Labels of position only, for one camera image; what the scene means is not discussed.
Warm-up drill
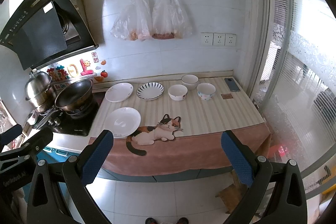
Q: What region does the plain white plate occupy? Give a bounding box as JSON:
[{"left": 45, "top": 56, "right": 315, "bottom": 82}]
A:
[{"left": 103, "top": 107, "right": 141, "bottom": 139}]

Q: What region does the white plate small print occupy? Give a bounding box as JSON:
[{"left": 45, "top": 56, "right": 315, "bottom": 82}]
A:
[{"left": 105, "top": 83, "right": 134, "bottom": 103}]

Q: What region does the blue dotted bowl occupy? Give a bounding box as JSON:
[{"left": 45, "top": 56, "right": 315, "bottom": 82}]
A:
[{"left": 197, "top": 83, "right": 216, "bottom": 101}]

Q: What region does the leaf pattern plate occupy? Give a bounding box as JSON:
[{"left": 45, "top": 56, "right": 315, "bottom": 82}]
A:
[{"left": 136, "top": 82, "right": 165, "bottom": 101}]

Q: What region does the floral white bowl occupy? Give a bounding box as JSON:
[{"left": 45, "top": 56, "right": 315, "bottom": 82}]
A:
[{"left": 168, "top": 84, "right": 188, "bottom": 101}]

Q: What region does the black gas stove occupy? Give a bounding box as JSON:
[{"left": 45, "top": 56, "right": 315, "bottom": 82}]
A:
[{"left": 33, "top": 92, "right": 105, "bottom": 136}]

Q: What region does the wooden stool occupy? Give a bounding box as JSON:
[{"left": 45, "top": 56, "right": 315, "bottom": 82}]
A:
[{"left": 215, "top": 170, "right": 248, "bottom": 214}]

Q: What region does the black wok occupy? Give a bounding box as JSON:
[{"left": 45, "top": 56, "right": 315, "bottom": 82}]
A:
[{"left": 34, "top": 79, "right": 93, "bottom": 129}]

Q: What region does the black range hood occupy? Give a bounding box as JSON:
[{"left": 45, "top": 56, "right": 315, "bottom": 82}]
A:
[{"left": 1, "top": 0, "right": 98, "bottom": 70}]

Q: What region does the brown leather label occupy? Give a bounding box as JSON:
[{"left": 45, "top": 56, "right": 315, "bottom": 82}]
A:
[{"left": 221, "top": 93, "right": 233, "bottom": 100}]

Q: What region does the blue smartphone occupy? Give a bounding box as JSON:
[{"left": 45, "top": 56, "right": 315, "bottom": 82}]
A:
[{"left": 224, "top": 78, "right": 240, "bottom": 92}]

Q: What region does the striped cat table mat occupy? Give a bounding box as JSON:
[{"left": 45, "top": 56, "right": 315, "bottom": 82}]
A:
[{"left": 89, "top": 77, "right": 271, "bottom": 176}]

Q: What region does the left hanging plastic bag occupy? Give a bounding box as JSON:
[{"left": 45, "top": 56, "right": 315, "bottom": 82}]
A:
[{"left": 110, "top": 0, "right": 153, "bottom": 41}]

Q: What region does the hanging plastic bag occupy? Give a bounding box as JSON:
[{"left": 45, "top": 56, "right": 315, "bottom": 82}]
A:
[
  {"left": 110, "top": 0, "right": 153, "bottom": 41},
  {"left": 152, "top": 0, "right": 193, "bottom": 40}
]

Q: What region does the right hanging plastic bag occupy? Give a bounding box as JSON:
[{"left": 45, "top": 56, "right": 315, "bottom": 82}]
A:
[{"left": 152, "top": 0, "right": 193, "bottom": 40}]

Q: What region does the pink giraffe wall sticker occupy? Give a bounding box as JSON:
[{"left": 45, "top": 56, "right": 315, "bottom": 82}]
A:
[{"left": 80, "top": 59, "right": 94, "bottom": 76}]

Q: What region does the orange wall sticker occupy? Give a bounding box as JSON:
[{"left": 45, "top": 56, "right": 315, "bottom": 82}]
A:
[{"left": 94, "top": 76, "right": 104, "bottom": 83}]

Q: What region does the tomato wall sticker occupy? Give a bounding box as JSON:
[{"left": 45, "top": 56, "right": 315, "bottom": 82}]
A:
[{"left": 100, "top": 71, "right": 108, "bottom": 78}]

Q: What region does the right wall socket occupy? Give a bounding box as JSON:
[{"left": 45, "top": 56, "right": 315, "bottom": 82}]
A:
[{"left": 224, "top": 34, "right": 236, "bottom": 47}]

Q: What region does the wall socket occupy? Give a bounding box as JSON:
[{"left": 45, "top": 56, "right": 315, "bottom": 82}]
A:
[
  {"left": 213, "top": 33, "right": 226, "bottom": 46},
  {"left": 224, "top": 34, "right": 236, "bottom": 47},
  {"left": 201, "top": 32, "right": 214, "bottom": 46}
]

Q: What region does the middle wall socket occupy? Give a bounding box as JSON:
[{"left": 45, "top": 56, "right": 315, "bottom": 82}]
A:
[{"left": 213, "top": 33, "right": 226, "bottom": 46}]

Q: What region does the left wall socket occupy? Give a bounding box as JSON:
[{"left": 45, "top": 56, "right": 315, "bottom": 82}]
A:
[{"left": 201, "top": 32, "right": 214, "bottom": 46}]

